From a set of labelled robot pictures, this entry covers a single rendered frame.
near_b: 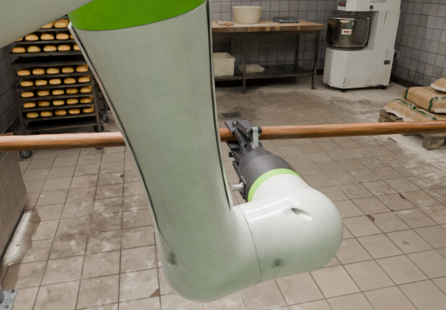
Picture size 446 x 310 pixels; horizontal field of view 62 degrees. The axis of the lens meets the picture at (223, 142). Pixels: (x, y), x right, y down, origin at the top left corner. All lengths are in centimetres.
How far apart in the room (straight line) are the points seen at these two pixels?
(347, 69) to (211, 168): 516
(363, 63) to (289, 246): 519
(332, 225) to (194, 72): 26
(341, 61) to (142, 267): 411
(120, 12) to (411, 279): 216
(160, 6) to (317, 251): 33
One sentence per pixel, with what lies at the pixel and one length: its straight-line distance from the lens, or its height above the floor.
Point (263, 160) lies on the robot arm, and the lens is 58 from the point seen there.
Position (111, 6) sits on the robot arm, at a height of 143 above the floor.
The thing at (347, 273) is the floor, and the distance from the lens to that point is 222.
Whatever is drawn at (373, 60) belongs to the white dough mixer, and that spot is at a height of 44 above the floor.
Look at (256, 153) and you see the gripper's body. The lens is 63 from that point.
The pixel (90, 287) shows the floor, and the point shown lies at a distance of 216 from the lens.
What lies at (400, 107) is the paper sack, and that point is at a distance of 426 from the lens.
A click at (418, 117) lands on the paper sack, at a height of 25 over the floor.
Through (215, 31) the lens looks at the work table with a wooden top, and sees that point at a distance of 497.
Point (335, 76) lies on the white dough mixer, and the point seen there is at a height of 22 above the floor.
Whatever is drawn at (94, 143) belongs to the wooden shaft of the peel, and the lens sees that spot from 77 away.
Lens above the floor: 144
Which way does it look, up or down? 23 degrees down
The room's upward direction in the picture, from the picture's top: straight up
